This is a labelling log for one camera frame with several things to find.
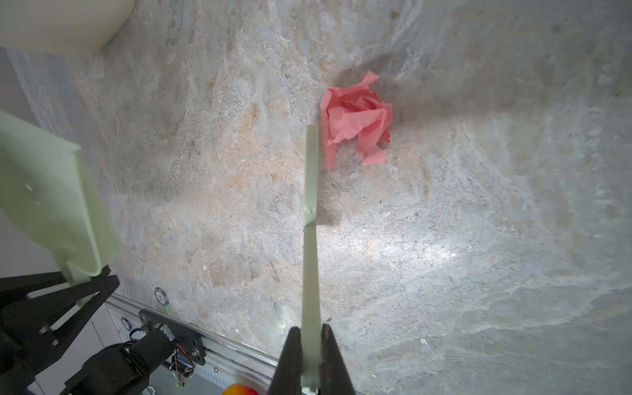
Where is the green white hand brush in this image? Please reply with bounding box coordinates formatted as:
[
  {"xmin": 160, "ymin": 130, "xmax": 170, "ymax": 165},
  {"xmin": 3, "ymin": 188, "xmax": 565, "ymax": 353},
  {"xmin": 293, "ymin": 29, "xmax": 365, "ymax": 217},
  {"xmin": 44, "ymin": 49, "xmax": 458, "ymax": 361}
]
[{"xmin": 301, "ymin": 125, "xmax": 322, "ymax": 394}]

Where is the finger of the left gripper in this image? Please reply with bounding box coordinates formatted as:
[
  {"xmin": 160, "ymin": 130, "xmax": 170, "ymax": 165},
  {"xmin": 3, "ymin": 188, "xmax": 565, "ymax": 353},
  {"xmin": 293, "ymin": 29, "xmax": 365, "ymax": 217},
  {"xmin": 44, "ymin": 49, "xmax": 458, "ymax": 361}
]
[
  {"xmin": 1, "ymin": 267, "xmax": 112, "ymax": 309},
  {"xmin": 14, "ymin": 275, "xmax": 119, "ymax": 365}
]

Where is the white bin yellow bag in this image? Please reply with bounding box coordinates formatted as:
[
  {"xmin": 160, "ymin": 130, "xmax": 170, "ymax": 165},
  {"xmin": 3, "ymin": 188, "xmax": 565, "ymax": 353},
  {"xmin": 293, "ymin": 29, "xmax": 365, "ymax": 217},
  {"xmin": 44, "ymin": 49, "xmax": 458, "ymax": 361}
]
[{"xmin": 1, "ymin": 0, "xmax": 135, "ymax": 55}]

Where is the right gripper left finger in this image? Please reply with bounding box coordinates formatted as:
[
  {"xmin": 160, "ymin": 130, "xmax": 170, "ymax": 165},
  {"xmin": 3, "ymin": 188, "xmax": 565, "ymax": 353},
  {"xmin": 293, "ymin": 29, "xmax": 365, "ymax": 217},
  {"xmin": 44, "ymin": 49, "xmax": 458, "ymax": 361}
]
[{"xmin": 268, "ymin": 327, "xmax": 303, "ymax": 395}]

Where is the aluminium rail frame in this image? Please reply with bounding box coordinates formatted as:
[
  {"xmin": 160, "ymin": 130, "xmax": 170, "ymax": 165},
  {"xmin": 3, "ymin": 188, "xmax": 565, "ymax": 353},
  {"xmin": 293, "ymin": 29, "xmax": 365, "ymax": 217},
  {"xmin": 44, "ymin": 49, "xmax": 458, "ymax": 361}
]
[{"xmin": 103, "ymin": 293, "xmax": 366, "ymax": 395}]

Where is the black round token on rail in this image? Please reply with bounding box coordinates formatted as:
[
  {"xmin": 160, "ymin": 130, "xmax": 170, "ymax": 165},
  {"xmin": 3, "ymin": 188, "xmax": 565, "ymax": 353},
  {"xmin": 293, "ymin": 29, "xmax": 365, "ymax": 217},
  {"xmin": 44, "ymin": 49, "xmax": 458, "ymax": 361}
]
[{"xmin": 120, "ymin": 317, "xmax": 133, "ymax": 332}]

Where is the left circuit board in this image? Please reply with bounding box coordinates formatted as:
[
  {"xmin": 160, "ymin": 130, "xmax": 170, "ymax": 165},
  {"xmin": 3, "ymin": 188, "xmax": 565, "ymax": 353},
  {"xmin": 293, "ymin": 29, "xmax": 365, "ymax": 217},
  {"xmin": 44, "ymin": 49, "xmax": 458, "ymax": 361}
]
[{"xmin": 166, "ymin": 348, "xmax": 195, "ymax": 388}]

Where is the red yellow mango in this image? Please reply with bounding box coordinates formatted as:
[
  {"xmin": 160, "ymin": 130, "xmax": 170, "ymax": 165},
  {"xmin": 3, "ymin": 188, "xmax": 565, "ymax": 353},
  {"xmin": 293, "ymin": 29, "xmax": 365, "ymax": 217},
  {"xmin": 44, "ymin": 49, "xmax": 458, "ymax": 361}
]
[{"xmin": 222, "ymin": 383, "xmax": 259, "ymax": 395}]

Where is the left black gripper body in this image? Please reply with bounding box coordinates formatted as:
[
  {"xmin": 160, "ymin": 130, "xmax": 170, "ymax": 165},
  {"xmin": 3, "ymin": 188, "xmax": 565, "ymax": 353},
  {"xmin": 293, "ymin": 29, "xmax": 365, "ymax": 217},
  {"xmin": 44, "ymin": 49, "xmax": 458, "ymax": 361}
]
[{"xmin": 1, "ymin": 317, "xmax": 40, "ymax": 394}]

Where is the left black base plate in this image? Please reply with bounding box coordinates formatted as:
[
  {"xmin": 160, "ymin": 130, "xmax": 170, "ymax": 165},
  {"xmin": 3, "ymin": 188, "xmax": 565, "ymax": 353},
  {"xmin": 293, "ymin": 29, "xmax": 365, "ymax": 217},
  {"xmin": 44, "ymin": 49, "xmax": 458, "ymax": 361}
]
[{"xmin": 138, "ymin": 309, "xmax": 206, "ymax": 366}]

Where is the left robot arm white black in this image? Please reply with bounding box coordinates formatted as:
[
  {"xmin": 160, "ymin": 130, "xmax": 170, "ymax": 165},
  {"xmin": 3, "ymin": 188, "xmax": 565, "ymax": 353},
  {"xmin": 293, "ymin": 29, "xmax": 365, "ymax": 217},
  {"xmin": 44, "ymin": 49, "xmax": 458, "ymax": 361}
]
[{"xmin": 1, "ymin": 268, "xmax": 175, "ymax": 394}]

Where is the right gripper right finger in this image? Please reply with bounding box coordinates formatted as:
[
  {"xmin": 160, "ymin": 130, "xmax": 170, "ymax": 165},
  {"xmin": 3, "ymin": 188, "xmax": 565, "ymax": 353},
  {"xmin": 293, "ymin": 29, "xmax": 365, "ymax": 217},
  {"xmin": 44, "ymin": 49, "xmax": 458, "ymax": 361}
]
[{"xmin": 320, "ymin": 324, "xmax": 356, "ymax": 395}]

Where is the light green dustpan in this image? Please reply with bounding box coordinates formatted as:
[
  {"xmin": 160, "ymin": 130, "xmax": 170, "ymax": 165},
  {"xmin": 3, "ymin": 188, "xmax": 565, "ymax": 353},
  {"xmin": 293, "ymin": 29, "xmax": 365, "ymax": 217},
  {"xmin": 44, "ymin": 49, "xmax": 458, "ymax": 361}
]
[{"xmin": 1, "ymin": 112, "xmax": 121, "ymax": 286}]

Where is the pink paper scrap upper left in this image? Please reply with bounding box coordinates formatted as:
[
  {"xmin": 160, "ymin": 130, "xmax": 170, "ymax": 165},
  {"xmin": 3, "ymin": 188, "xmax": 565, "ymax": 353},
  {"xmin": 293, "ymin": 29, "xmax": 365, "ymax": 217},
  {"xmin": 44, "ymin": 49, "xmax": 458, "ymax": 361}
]
[{"xmin": 320, "ymin": 72, "xmax": 393, "ymax": 170}]

